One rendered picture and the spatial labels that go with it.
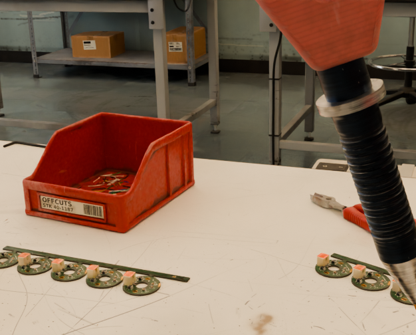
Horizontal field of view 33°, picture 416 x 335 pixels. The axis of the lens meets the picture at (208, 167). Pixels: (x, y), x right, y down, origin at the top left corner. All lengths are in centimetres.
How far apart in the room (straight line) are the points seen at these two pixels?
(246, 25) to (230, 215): 429
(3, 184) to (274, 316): 34
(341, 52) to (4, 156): 63
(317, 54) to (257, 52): 469
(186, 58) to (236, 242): 402
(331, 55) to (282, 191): 47
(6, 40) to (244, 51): 194
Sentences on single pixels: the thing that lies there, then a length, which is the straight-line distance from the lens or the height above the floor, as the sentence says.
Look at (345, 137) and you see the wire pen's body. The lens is 17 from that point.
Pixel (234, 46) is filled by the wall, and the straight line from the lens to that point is 488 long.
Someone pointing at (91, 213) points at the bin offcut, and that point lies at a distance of 56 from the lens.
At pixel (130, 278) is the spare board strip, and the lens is 47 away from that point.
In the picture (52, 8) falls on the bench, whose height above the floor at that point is 67.
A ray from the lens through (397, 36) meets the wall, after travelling 464.
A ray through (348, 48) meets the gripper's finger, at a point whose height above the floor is 95.
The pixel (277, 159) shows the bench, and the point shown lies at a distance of 274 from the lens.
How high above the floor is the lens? 97
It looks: 19 degrees down
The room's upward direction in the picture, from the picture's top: 2 degrees counter-clockwise
